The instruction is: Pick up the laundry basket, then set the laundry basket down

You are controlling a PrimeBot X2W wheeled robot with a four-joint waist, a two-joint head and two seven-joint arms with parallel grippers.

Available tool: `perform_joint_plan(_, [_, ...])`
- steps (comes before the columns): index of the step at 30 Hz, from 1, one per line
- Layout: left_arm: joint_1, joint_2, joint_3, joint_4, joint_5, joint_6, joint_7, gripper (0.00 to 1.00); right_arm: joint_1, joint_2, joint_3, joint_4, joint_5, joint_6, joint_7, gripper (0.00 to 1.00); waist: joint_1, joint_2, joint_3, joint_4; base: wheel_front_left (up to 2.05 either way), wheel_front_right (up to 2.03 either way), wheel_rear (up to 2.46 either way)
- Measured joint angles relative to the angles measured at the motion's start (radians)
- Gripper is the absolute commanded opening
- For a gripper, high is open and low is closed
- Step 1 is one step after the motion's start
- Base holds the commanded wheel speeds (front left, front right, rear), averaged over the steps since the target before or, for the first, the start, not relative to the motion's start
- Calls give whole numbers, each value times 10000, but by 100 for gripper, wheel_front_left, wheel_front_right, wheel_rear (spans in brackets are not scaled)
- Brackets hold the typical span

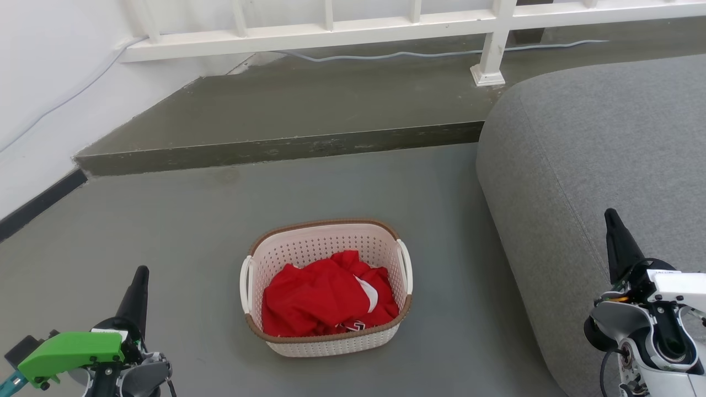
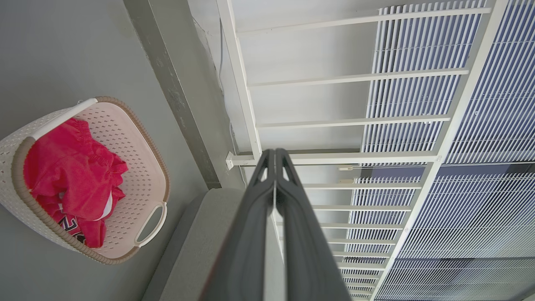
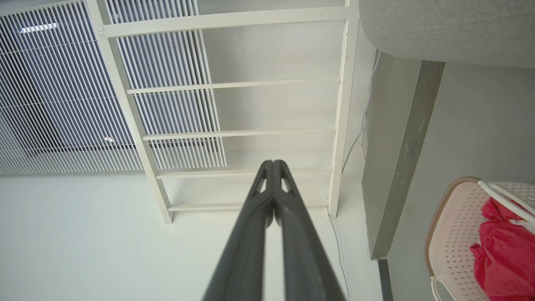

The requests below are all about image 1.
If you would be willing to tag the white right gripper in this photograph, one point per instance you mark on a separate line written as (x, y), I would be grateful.
(681, 286)

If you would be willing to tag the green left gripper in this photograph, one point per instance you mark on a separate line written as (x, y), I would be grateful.
(71, 350)

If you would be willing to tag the white perforated plastic laundry basket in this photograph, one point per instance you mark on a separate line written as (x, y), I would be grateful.
(331, 242)

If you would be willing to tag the grey fabric sofa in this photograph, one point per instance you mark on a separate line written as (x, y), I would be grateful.
(584, 154)

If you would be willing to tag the black baseboard strip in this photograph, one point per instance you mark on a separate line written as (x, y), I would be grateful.
(38, 204)

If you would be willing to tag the red garment with white print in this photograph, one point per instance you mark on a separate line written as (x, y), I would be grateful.
(314, 298)

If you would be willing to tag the white wooden railing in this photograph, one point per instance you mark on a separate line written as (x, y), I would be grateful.
(331, 32)

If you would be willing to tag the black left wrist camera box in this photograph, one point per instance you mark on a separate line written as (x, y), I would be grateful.
(22, 348)

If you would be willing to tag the teal left camera connector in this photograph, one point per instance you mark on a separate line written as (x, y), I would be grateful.
(10, 383)

